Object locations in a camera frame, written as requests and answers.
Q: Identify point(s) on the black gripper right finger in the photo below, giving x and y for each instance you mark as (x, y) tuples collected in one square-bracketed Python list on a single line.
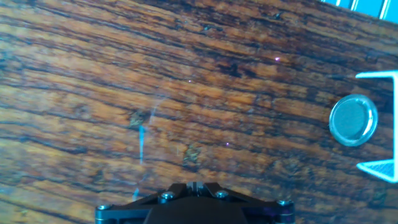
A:
[(267, 213)]

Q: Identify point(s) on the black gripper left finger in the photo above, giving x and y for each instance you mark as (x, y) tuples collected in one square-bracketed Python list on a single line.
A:
[(124, 211)]

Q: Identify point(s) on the small round steel plate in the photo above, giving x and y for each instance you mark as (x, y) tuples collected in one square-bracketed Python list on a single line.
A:
[(353, 119)]

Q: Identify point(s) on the white mesh bent rack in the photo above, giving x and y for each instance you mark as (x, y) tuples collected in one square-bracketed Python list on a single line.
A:
[(377, 169)]

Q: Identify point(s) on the wood grain table mat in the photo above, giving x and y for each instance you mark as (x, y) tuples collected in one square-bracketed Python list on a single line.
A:
[(93, 93)]

